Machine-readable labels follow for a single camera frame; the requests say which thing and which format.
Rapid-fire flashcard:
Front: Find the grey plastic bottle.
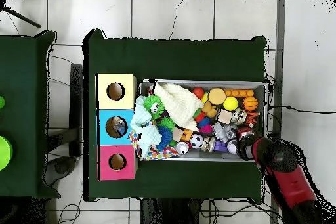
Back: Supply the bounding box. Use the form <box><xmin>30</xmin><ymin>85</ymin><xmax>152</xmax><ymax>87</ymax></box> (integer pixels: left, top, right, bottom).
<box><xmin>212</xmin><ymin>121</ymin><xmax>238</xmax><ymax>143</ymax></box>

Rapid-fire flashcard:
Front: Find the cream yellow cloth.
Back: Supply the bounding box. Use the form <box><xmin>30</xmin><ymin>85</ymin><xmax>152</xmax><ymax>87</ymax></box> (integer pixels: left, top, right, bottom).
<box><xmin>153</xmin><ymin>83</ymin><xmax>204</xmax><ymax>133</ymax></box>

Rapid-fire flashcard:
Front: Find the large blue fuzzy spiky ball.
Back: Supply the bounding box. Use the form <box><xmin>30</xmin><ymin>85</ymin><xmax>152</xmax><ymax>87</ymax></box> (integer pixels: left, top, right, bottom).
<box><xmin>156</xmin><ymin>125</ymin><xmax>173</xmax><ymax>151</ymax></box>

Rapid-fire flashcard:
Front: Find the large polka dot cloth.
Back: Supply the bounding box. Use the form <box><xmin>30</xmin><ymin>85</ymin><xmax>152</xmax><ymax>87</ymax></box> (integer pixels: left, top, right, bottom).
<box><xmin>128</xmin><ymin>129</ymin><xmax>180</xmax><ymax>161</ymax></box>

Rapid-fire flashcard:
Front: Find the green spiky toy with eyes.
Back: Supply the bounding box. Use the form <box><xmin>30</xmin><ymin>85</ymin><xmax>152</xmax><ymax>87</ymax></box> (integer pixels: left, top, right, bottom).
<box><xmin>142</xmin><ymin>95</ymin><xmax>167</xmax><ymax>120</ymax></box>

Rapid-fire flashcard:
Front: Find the clear bottle with blue label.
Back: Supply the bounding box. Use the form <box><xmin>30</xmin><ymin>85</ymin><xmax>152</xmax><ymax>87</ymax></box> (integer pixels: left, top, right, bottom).
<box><xmin>111</xmin><ymin>117</ymin><xmax>127</xmax><ymax>137</ymax></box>

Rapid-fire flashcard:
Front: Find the shallow clear mesh bin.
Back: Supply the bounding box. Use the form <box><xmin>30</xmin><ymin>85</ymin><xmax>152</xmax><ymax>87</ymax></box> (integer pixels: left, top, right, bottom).
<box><xmin>137</xmin><ymin>78</ymin><xmax>269</xmax><ymax>163</ymax></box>

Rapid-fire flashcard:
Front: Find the wooden box with three holes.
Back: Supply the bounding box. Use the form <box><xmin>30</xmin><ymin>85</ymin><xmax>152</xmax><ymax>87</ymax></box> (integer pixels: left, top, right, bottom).
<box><xmin>95</xmin><ymin>72</ymin><xmax>138</xmax><ymax>181</ymax></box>

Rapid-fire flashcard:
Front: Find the white baseball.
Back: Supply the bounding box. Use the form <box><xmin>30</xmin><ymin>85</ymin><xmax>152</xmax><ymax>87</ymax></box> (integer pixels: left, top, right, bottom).
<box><xmin>226</xmin><ymin>139</ymin><xmax>240</xmax><ymax>155</ymax></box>

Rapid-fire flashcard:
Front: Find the orange toy basketball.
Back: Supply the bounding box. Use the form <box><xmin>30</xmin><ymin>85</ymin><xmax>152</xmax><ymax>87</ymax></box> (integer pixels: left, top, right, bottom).
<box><xmin>242</xmin><ymin>97</ymin><xmax>259</xmax><ymax>112</ymax></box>

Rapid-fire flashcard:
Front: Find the yellow ball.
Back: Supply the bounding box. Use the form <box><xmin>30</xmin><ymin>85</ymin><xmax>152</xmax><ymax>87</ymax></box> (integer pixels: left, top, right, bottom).
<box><xmin>222</xmin><ymin>96</ymin><xmax>239</xmax><ymax>112</ymax></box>

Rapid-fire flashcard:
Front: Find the black white soccer ball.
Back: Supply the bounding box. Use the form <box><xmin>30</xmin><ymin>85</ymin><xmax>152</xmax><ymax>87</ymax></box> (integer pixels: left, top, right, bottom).
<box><xmin>189</xmin><ymin>133</ymin><xmax>205</xmax><ymax>149</ymax></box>

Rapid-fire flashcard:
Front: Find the green spiky ball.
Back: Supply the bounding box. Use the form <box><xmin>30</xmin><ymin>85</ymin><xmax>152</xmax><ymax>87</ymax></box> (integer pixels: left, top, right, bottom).
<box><xmin>156</xmin><ymin>116</ymin><xmax>176</xmax><ymax>131</ymax></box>

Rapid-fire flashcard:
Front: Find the dark green side table cloth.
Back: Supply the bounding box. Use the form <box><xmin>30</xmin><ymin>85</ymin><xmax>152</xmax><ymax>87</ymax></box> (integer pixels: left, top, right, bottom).
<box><xmin>0</xmin><ymin>30</ymin><xmax>62</xmax><ymax>200</ymax></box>

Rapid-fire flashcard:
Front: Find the large bright green round object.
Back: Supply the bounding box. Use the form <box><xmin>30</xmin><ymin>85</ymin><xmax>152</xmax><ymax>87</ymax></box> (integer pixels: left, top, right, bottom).
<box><xmin>0</xmin><ymin>135</ymin><xmax>14</xmax><ymax>171</ymax></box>

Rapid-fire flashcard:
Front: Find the black tripod leg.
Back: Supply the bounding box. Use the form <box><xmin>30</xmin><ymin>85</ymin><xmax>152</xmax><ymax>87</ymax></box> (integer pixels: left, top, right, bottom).
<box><xmin>0</xmin><ymin>4</ymin><xmax>42</xmax><ymax>29</ymax></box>

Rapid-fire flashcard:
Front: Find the black power cable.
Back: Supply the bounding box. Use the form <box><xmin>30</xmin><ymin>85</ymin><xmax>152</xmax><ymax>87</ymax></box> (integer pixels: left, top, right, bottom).
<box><xmin>267</xmin><ymin>104</ymin><xmax>336</xmax><ymax>114</ymax></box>

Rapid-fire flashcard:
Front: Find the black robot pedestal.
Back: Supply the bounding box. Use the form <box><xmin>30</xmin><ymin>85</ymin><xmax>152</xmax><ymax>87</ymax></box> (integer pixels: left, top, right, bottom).
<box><xmin>140</xmin><ymin>198</ymin><xmax>204</xmax><ymax>224</ymax></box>

